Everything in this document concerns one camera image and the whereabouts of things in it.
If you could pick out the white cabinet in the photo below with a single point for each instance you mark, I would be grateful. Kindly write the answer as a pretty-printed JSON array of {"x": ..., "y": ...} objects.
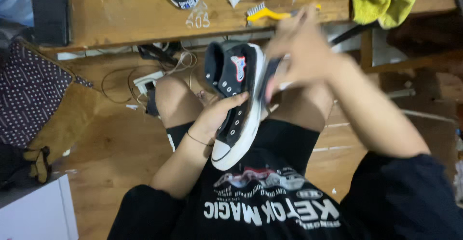
[{"x": 36, "y": 214}]

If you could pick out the wooden furniture frame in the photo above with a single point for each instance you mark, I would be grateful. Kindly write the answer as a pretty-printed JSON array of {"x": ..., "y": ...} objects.
[{"x": 367, "y": 48}]

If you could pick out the person's left leg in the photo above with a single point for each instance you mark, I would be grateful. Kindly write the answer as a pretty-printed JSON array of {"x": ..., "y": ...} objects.
[{"x": 175, "y": 99}]

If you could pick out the person's right fingers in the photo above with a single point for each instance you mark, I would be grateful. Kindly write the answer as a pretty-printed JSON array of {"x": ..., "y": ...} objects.
[{"x": 289, "y": 34}]

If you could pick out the yellow-green cloth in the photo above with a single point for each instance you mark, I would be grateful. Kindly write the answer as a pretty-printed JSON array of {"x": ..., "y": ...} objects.
[{"x": 385, "y": 1}]

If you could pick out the person's left hand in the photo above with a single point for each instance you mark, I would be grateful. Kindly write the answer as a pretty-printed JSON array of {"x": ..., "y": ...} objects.
[{"x": 211, "y": 117}]

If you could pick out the white power strip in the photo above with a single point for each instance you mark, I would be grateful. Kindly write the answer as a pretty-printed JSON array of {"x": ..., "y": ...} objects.
[{"x": 146, "y": 81}]

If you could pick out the black box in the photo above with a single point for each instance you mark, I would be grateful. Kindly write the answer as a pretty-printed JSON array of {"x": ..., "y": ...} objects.
[{"x": 50, "y": 12}]

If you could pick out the black metal bar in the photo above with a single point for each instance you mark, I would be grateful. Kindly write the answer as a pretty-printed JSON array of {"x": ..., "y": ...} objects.
[{"x": 354, "y": 32}]

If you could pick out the person's right hand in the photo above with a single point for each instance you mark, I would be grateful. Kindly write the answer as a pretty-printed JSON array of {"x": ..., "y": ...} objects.
[{"x": 311, "y": 52}]

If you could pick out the wooden work table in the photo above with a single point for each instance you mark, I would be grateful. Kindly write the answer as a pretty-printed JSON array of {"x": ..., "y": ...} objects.
[{"x": 126, "y": 12}]

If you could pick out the person's black printed shirt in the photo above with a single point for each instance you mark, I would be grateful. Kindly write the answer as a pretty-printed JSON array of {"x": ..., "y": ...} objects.
[{"x": 275, "y": 211}]

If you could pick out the person's right leg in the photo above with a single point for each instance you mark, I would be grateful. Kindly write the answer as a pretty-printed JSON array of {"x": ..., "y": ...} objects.
[{"x": 304, "y": 106}]

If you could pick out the person's leg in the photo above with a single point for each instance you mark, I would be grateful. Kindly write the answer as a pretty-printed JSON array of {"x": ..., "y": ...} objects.
[
  {"x": 175, "y": 99},
  {"x": 304, "y": 106}
]

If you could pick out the person's black shorts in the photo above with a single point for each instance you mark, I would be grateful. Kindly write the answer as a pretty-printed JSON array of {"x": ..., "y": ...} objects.
[{"x": 285, "y": 142}]

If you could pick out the dark dotted cushion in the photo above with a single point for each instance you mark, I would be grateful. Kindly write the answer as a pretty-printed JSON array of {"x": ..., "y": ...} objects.
[{"x": 29, "y": 91}]

